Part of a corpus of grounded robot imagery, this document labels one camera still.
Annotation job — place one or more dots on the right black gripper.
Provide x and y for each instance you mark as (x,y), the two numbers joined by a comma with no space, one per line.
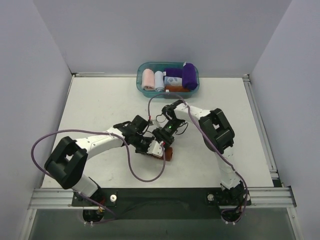
(162,138)

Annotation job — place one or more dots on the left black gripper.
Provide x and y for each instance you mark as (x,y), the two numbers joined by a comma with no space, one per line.
(144,148)

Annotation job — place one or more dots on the brown towel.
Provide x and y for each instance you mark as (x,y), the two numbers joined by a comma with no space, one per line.
(168,155)
(176,89)

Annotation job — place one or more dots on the purple towel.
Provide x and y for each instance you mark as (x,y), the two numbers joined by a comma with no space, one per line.
(189,76)
(173,72)

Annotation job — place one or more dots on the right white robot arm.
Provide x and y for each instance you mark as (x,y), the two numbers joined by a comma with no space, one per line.
(218,136)

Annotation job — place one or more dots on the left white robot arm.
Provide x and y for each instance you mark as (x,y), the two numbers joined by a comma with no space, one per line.
(67,161)

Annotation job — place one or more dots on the brown rolled towel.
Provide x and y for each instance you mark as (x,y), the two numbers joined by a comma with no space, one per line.
(176,89)

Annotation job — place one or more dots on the light blue rolled towel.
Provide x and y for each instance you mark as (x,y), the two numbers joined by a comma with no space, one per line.
(159,81)

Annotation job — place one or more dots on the white patterned rolled towel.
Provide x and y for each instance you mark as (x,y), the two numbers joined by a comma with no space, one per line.
(172,81)

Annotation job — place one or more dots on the pink rolled towel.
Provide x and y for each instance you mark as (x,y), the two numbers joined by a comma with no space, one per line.
(148,80)

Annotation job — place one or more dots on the purple folded towel in basket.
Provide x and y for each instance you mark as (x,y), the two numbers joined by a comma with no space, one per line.
(173,72)

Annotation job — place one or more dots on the teal plastic basket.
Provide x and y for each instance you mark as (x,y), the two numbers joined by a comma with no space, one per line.
(160,66)

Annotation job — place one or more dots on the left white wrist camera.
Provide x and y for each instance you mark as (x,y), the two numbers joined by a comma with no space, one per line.
(156,149)

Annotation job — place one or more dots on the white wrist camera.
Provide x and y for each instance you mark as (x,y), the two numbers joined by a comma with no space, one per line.
(156,149)
(154,123)

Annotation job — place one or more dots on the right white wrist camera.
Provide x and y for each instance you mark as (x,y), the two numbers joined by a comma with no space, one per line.
(154,123)

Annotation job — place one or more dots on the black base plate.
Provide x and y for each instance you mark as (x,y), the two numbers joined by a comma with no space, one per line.
(163,204)

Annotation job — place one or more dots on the aluminium right side rail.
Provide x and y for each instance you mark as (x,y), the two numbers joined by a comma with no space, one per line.
(274,173)

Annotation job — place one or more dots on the aluminium rail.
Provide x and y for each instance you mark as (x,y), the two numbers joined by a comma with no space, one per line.
(261,197)
(274,173)

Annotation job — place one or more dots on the aluminium front rail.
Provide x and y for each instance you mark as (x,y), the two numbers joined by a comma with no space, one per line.
(261,197)

